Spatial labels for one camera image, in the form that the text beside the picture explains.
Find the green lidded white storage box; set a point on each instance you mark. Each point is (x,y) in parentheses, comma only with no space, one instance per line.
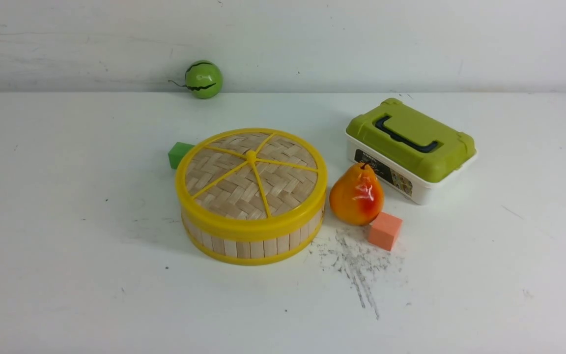
(409,151)

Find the bamboo steamer basket base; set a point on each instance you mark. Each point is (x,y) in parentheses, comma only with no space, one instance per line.
(255,253)

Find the orange yellow toy pear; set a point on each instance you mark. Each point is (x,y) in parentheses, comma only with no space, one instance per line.
(357,197)

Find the orange cube block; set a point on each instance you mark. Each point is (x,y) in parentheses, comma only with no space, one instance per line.
(385,231)

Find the yellow woven steamer lid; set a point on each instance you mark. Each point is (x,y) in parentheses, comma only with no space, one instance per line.
(253,184)

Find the green cube block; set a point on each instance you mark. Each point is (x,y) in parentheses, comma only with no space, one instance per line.
(177,153)

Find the green toy watermelon ball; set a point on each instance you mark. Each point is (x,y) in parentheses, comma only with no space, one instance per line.
(203,79)

